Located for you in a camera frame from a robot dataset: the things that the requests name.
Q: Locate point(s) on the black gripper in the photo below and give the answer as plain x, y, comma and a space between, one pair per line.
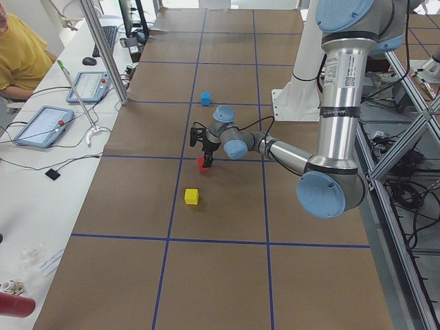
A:
210, 146

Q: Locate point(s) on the red cube block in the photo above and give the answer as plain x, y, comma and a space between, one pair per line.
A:
200, 165

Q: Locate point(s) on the yellow cube block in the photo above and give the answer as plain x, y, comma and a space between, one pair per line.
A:
191, 196

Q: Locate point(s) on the blue cube block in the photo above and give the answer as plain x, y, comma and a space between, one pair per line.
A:
205, 98

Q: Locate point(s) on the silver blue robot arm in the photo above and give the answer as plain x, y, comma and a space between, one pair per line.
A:
329, 183

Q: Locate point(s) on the blue teach pendant far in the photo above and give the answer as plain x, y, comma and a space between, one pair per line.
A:
92, 85

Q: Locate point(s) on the blue teach pendant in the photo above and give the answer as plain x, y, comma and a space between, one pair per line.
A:
92, 85
45, 127

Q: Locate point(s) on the black computer mouse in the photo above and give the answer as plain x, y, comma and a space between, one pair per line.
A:
89, 61

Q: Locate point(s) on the small black square pad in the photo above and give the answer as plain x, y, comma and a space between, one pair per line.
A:
52, 174

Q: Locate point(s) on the blue teach pendant near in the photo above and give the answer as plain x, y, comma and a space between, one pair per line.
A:
45, 127

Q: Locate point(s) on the person in yellow shirt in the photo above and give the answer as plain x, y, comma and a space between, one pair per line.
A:
25, 59

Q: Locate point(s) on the red fire extinguisher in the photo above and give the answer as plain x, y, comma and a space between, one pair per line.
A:
16, 306

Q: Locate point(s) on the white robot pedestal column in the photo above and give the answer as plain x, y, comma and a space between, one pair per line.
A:
299, 100

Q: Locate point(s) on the grabber stick green handle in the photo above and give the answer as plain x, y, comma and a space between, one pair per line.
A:
74, 97

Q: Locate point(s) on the aluminium frame post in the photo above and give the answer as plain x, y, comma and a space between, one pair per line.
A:
105, 52

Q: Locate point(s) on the aluminium truss frame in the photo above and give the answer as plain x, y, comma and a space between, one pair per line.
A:
398, 148

